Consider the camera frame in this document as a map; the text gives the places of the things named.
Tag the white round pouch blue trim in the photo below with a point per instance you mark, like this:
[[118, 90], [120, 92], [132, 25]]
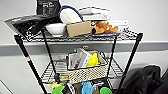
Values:
[[70, 15]]

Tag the yellow plush toy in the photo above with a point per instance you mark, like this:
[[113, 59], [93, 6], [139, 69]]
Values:
[[93, 60]]

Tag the orange plush toy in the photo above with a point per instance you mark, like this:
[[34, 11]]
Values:
[[104, 27]]

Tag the white bowl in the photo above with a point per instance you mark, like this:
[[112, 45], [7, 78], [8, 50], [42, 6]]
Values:
[[55, 29]]

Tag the large green plastic bowl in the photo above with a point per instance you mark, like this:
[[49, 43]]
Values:
[[58, 90]]

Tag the white flat box dark print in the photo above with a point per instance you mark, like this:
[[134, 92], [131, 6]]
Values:
[[98, 16]]

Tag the small brown cardboard box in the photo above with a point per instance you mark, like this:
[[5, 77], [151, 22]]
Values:
[[79, 28]]

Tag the small green blue bowl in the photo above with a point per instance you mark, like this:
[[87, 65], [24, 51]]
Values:
[[105, 91]]

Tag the black square bag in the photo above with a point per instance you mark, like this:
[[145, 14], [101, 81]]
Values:
[[48, 6]]

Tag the plain white flat box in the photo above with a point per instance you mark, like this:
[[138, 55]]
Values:
[[93, 10]]

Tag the black office chair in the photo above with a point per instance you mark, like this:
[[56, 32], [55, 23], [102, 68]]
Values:
[[143, 80]]

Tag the thin white flat box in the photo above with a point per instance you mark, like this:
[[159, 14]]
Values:
[[120, 22]]

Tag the tall black bottle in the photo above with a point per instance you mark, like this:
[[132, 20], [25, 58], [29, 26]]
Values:
[[70, 89]]

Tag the pale woven basket dark spots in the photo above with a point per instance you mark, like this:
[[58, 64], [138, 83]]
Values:
[[86, 75]]

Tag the blue plush toy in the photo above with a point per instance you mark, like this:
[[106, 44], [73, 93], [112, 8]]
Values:
[[87, 88]]

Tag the yellow flat box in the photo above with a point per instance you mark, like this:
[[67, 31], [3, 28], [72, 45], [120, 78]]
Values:
[[57, 85]]

